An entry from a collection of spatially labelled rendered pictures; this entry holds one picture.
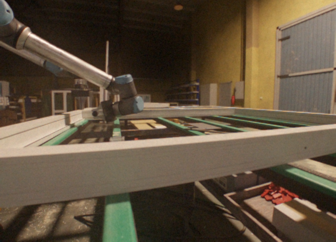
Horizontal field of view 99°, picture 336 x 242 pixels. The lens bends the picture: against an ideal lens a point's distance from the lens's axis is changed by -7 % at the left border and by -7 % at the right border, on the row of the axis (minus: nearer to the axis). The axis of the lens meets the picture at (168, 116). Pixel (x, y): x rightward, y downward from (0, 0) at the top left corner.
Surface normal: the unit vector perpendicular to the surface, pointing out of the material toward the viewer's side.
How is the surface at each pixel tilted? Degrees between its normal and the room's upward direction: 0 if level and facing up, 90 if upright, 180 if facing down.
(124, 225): 0
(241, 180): 90
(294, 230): 90
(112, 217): 0
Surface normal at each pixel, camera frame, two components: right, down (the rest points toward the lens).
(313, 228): 0.00, -1.00
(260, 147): 0.29, 0.10
